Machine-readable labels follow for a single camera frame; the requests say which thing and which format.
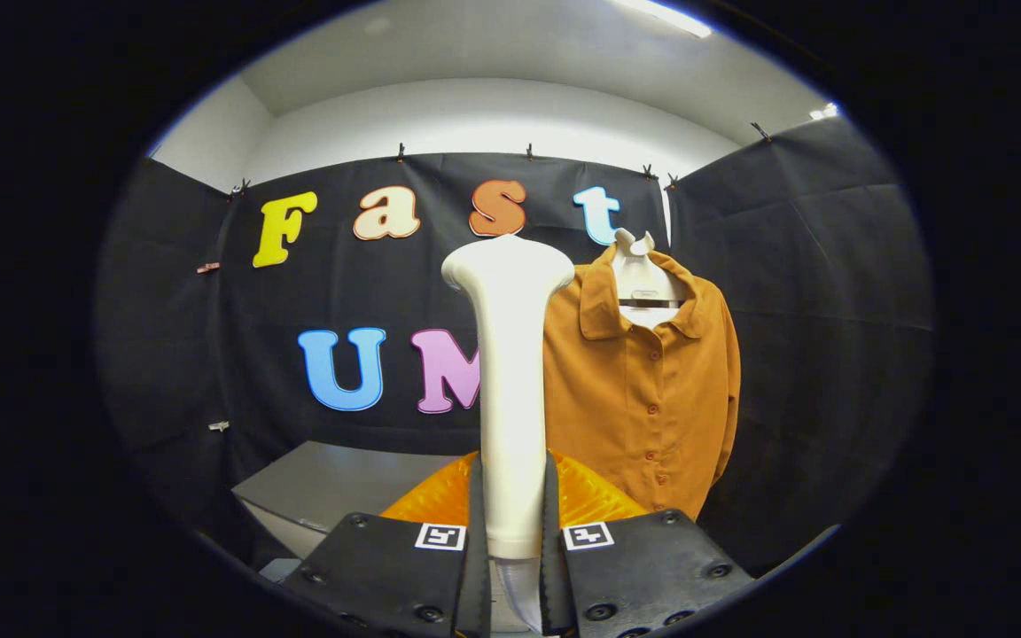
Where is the long ceiling light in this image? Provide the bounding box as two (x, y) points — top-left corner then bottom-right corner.
(608, 0), (713, 39)

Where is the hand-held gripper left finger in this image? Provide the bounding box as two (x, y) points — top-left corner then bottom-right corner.
(280, 450), (495, 638)

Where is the row of black clips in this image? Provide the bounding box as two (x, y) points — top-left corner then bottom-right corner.
(229, 122), (773, 198)

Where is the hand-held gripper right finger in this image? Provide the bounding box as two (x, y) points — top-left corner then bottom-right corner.
(539, 450), (755, 638)

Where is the white garment hanger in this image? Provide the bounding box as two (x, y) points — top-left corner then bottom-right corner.
(610, 229), (687, 331)

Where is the grey cabinet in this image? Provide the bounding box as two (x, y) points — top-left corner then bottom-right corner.
(233, 440), (467, 561)

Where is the orange button-up shirt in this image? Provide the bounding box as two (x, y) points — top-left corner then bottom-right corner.
(543, 244), (742, 522)

